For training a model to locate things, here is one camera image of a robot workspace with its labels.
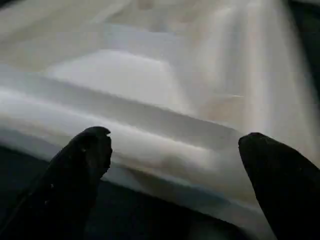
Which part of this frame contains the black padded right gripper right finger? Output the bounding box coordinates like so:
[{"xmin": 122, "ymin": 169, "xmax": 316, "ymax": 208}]
[{"xmin": 238, "ymin": 132, "xmax": 320, "ymax": 240}]

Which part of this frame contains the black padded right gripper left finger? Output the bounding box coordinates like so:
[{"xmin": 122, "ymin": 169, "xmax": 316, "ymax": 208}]
[{"xmin": 0, "ymin": 126, "xmax": 113, "ymax": 240}]

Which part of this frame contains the white plastic table top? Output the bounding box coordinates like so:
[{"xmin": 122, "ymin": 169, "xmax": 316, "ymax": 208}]
[{"xmin": 0, "ymin": 0, "xmax": 320, "ymax": 240}]

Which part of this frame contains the black work mat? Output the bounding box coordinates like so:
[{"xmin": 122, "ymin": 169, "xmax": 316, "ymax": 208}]
[{"xmin": 0, "ymin": 0, "xmax": 320, "ymax": 240}]

